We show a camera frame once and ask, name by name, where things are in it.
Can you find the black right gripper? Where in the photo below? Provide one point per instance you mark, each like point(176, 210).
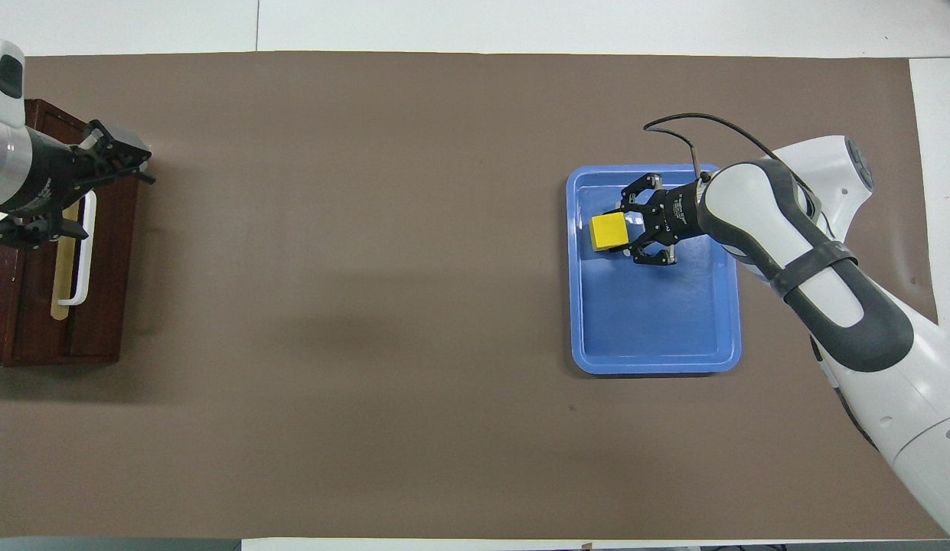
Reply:
point(677, 214)

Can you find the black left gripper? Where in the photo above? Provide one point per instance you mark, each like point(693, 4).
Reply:
point(53, 180)

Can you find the yellow cube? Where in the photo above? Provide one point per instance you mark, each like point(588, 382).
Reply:
point(608, 232)

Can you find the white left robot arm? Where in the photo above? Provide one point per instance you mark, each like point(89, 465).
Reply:
point(0, 84)

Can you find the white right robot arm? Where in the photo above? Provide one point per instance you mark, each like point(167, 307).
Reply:
point(903, 367)

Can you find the blue plastic tray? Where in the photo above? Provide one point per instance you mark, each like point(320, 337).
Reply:
point(651, 321)

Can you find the brown paper table mat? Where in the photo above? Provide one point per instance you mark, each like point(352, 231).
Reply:
point(367, 306)

